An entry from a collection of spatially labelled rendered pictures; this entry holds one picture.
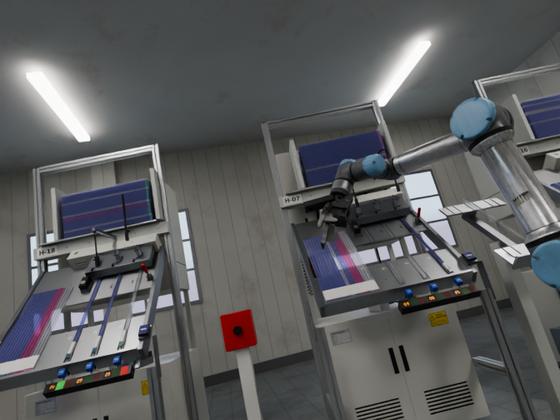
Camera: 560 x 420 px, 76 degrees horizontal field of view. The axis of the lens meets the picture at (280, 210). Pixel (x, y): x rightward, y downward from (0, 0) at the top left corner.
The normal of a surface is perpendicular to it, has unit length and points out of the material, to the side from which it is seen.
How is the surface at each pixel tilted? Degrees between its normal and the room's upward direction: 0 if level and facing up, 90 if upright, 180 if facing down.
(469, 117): 83
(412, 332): 90
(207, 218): 90
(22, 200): 90
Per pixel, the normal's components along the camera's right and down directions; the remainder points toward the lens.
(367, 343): 0.00, -0.25
